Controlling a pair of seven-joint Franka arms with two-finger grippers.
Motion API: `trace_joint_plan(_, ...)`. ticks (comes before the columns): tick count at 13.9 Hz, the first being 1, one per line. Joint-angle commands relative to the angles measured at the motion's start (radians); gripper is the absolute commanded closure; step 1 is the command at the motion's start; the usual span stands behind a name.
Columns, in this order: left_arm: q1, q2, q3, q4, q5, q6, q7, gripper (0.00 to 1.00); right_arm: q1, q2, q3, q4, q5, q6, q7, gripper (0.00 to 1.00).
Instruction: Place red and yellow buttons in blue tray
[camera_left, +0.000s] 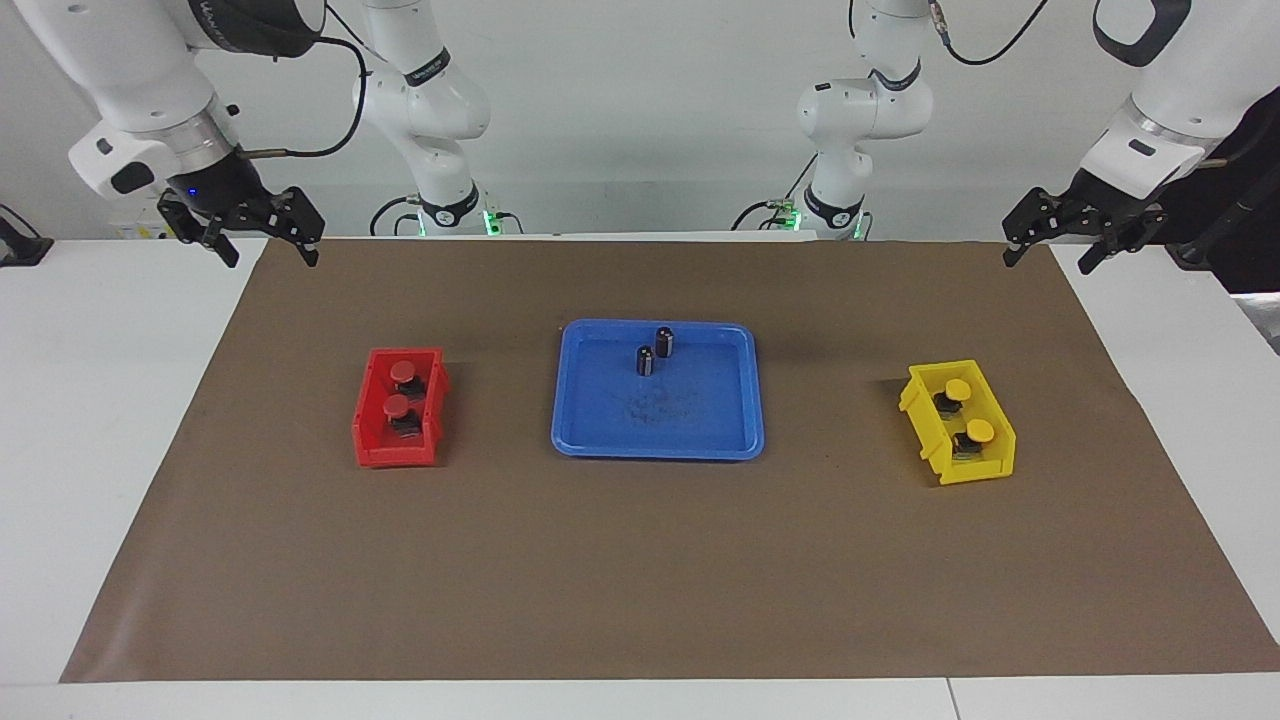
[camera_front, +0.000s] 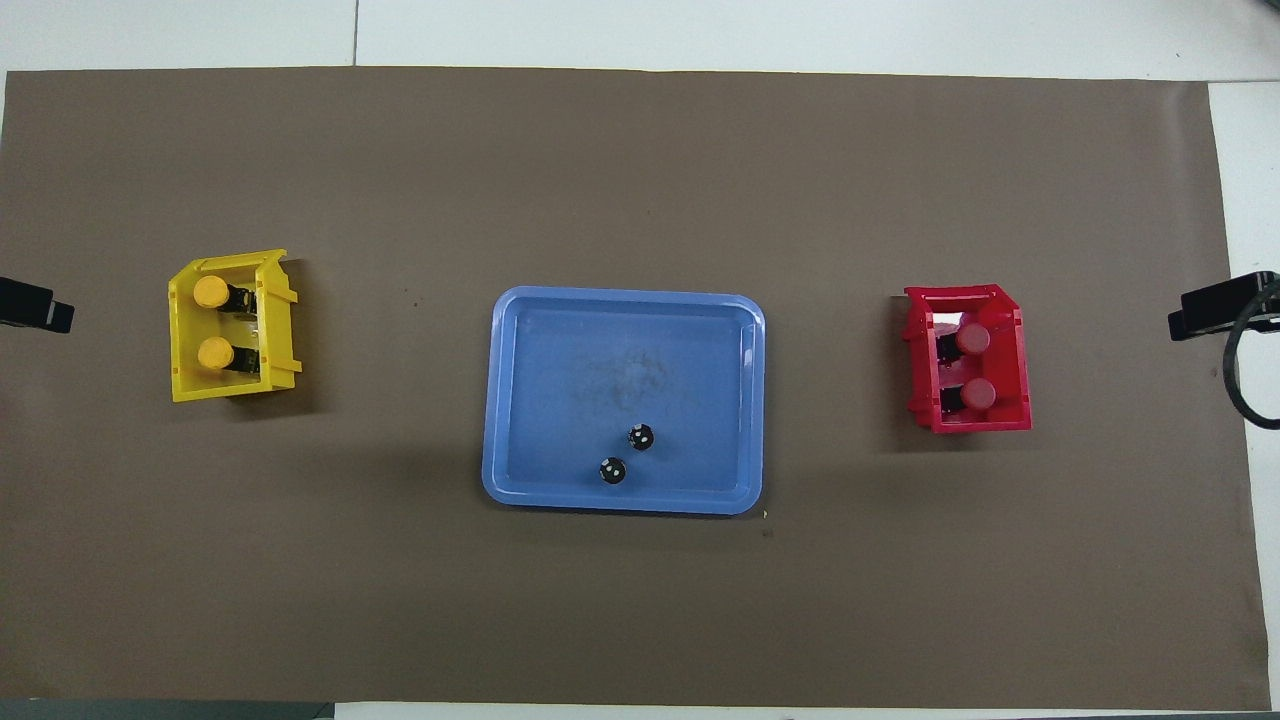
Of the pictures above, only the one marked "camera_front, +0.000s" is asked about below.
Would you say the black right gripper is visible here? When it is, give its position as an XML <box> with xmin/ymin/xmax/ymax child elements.
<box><xmin>1168</xmin><ymin>271</ymin><xmax>1280</xmax><ymax>341</ymax></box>

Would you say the yellow push button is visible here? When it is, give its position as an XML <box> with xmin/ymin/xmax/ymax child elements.
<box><xmin>192</xmin><ymin>275</ymin><xmax>259</xmax><ymax>317</ymax></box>
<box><xmin>197</xmin><ymin>336</ymin><xmax>263</xmax><ymax>377</ymax></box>

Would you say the red push button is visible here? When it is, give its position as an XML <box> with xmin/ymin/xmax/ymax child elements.
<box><xmin>940</xmin><ymin>377</ymin><xmax>998</xmax><ymax>415</ymax></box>
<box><xmin>936</xmin><ymin>322</ymin><xmax>992</xmax><ymax>365</ymax></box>

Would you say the blue plastic tray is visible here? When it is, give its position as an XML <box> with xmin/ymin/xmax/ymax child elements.
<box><xmin>481</xmin><ymin>286</ymin><xmax>767</xmax><ymax>517</ymax></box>

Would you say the yellow plastic bin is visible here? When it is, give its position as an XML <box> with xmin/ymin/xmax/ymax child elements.
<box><xmin>167</xmin><ymin>249</ymin><xmax>303</xmax><ymax>404</ymax></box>

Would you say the red plastic bin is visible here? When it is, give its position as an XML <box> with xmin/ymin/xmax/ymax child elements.
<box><xmin>903</xmin><ymin>284</ymin><xmax>1033</xmax><ymax>435</ymax></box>

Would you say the brown paper table mat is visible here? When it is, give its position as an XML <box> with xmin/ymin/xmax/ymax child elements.
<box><xmin>0</xmin><ymin>66</ymin><xmax>1271</xmax><ymax>711</ymax></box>

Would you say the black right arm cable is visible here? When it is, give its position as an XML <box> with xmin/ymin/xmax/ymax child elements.
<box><xmin>1222</xmin><ymin>283</ymin><xmax>1280</xmax><ymax>431</ymax></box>

